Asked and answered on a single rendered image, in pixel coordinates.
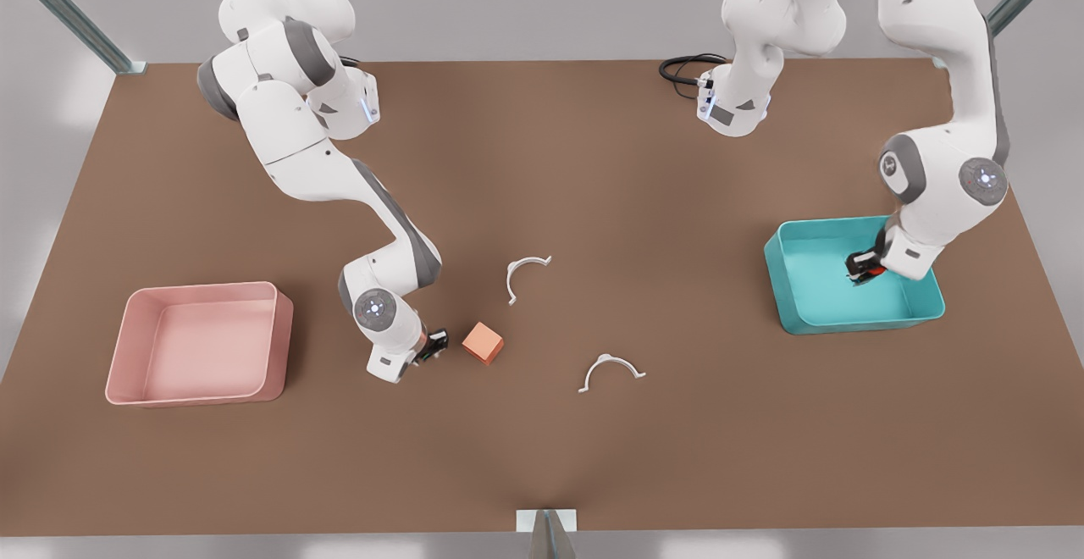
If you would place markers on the red button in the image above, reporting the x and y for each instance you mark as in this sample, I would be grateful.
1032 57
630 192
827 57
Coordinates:
875 272

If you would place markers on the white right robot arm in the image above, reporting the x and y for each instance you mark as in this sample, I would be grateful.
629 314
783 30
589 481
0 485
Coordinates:
296 144

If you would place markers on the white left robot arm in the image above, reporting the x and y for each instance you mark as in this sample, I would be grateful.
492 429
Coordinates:
940 102

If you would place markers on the blue storage box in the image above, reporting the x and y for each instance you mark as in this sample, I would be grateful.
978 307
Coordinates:
851 276

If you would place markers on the pink storage box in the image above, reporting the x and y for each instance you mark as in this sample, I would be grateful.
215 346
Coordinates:
200 343

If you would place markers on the orange cube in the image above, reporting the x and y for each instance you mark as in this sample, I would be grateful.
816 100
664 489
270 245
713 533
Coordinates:
483 343

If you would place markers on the white curved clip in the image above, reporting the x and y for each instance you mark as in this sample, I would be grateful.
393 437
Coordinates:
525 275
611 370

